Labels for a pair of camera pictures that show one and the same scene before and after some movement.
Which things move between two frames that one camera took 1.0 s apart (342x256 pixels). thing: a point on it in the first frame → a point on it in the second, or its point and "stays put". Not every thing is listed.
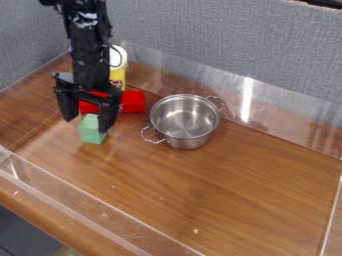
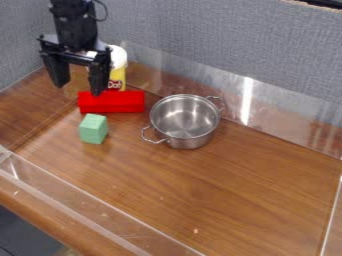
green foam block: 88,129 stays put
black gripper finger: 68,100 → 59,69
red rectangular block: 132,102 stays put
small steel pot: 183,120 stays put
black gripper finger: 109,110 → 99,76
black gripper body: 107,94 → 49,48
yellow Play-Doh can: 117,62 stays put
